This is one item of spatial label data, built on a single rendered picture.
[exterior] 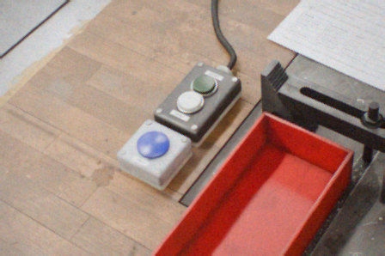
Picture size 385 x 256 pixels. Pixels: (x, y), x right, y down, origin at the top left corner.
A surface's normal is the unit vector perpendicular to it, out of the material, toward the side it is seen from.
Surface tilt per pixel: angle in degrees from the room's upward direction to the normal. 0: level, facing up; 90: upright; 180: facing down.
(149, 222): 0
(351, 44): 1
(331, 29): 1
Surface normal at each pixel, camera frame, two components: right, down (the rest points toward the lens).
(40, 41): -0.10, -0.62
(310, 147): -0.57, 0.68
